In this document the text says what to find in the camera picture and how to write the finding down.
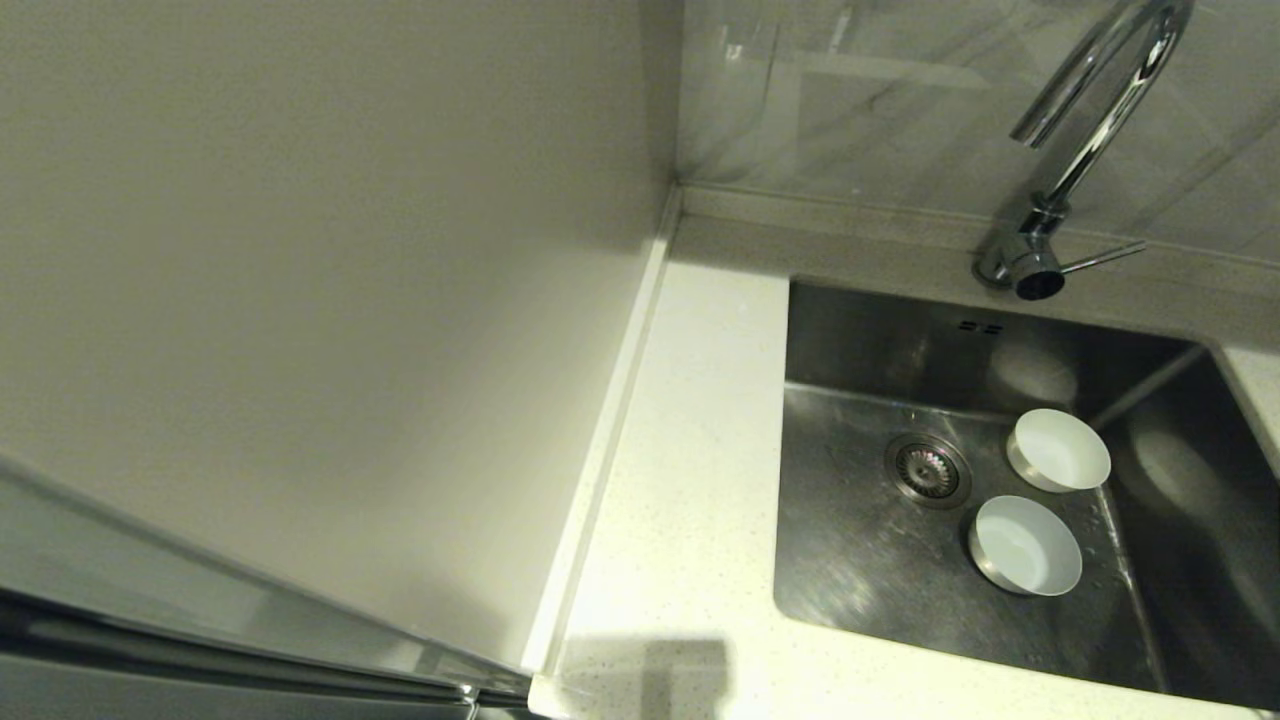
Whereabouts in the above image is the chrome gooseneck faucet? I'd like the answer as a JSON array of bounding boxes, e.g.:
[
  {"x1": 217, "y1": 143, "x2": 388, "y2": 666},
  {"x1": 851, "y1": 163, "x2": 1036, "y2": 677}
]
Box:
[{"x1": 975, "y1": 0, "x2": 1196, "y2": 301}]

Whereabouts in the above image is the round metal drain strainer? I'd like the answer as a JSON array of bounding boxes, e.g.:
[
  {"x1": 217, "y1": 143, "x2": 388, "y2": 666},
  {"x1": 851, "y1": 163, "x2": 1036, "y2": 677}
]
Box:
[{"x1": 884, "y1": 432, "x2": 973, "y2": 509}]

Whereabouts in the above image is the stainless steel appliance door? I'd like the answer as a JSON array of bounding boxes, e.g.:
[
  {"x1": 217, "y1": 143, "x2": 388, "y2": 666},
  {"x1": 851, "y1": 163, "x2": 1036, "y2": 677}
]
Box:
[{"x1": 0, "y1": 455, "x2": 536, "y2": 720}]

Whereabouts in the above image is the pale blue bowl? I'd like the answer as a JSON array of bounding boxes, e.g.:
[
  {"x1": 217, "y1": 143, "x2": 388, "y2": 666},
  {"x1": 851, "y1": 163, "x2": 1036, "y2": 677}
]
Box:
[{"x1": 967, "y1": 495, "x2": 1084, "y2": 597}]

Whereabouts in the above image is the stainless steel sink basin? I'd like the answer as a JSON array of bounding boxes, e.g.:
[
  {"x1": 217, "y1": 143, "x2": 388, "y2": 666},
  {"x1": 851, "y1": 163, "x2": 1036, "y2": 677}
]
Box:
[{"x1": 772, "y1": 278, "x2": 1280, "y2": 713}]

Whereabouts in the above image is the white countertop upstand strip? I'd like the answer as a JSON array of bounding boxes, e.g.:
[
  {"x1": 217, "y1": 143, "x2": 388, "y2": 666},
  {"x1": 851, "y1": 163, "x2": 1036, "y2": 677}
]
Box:
[{"x1": 520, "y1": 185, "x2": 683, "y2": 676}]

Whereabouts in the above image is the white bowl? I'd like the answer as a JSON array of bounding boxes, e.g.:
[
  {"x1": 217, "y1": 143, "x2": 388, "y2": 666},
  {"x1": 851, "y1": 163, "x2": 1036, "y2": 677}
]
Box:
[{"x1": 1005, "y1": 408, "x2": 1113, "y2": 494}]

